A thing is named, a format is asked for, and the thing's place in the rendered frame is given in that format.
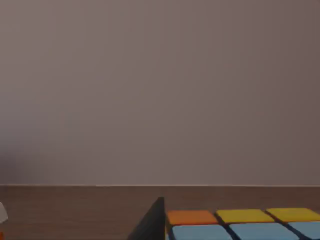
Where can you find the multicoloured puzzle cube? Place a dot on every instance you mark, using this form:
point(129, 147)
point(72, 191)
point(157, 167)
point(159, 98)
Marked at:
point(240, 225)

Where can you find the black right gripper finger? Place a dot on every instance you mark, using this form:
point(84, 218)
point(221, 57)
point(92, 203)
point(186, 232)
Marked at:
point(152, 222)

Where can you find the white and orange object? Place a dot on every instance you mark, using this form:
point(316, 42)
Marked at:
point(2, 217)

